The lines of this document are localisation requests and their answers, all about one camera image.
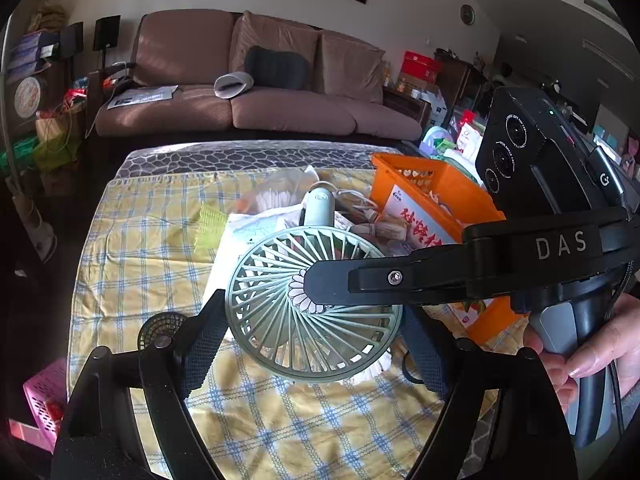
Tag yellow plaid cloth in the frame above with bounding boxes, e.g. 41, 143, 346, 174
67, 167, 531, 480

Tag white plastic bag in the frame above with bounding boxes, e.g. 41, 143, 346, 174
207, 210, 311, 306

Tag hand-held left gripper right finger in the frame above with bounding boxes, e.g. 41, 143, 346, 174
400, 305, 576, 480

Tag white packet with red print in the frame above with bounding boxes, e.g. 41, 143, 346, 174
382, 185, 466, 248

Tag beige wrapped bundle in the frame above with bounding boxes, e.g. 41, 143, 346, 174
375, 212, 416, 241

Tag yellow bags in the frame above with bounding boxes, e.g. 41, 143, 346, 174
27, 4, 66, 31

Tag stack of blue packs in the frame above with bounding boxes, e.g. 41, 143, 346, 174
7, 30, 61, 81

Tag black speaker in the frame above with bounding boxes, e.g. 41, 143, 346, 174
94, 15, 122, 52
60, 21, 84, 58

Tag black round grille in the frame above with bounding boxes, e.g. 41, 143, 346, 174
137, 311, 188, 356

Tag brown sofa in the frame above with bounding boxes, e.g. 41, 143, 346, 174
94, 8, 423, 141

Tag pink plastic basket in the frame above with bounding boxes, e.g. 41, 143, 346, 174
22, 357, 71, 453

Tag dark blue cushion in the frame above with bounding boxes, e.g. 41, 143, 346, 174
244, 45, 311, 92

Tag black cable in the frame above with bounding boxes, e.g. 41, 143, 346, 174
400, 352, 426, 385

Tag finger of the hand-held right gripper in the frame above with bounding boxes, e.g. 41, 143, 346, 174
301, 242, 516, 308

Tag person's right hand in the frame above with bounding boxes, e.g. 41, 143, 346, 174
522, 290, 640, 416

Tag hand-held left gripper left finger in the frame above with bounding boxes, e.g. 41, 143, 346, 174
50, 287, 231, 480

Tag purple white container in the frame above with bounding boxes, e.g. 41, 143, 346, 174
419, 127, 458, 158

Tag yellow-green mesh packet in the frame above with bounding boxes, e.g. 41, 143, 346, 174
197, 205, 228, 256

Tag wooden cabinet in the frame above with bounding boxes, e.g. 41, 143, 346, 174
435, 49, 488, 121

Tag white fringe bundle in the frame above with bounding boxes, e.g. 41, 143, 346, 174
345, 352, 398, 383

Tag papers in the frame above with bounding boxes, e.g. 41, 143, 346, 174
106, 85, 178, 109

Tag yellow-green bag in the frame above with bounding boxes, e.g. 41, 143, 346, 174
32, 110, 83, 171

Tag white charger cable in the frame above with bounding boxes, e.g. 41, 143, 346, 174
320, 180, 381, 221

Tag round white tin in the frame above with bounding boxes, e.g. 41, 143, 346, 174
14, 77, 48, 118

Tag red box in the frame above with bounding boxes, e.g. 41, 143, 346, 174
402, 51, 441, 78

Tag green handheld fan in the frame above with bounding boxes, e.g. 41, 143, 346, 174
225, 187, 403, 385

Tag colourful printed packet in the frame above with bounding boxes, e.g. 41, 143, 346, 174
450, 297, 496, 328

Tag orange plastic basket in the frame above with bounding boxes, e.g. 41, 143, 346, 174
370, 152, 531, 346

